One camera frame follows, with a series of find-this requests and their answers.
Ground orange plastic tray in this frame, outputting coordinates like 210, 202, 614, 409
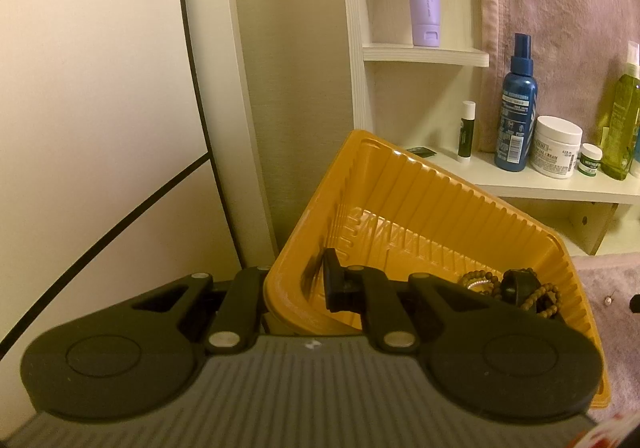
264, 131, 610, 423

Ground small brown bead bracelet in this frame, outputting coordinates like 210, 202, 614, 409
519, 282, 562, 321

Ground dark bead bracelet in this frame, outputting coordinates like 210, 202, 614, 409
458, 268, 504, 302

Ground small green white jar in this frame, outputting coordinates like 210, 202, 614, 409
576, 143, 603, 177

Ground dark flat packet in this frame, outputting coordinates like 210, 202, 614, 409
407, 146, 436, 159

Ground large white cream jar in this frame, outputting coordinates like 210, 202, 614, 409
530, 116, 582, 179

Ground green white lip balm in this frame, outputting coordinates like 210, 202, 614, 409
457, 101, 476, 163

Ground green olive oil bottle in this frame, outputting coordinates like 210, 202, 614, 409
601, 41, 639, 181

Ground blue spray bottle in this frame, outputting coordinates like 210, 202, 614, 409
495, 34, 538, 172

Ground cream wooden shelf unit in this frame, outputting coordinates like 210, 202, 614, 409
174, 0, 640, 264

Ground pink towel on wall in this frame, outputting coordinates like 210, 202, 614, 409
477, 0, 639, 151

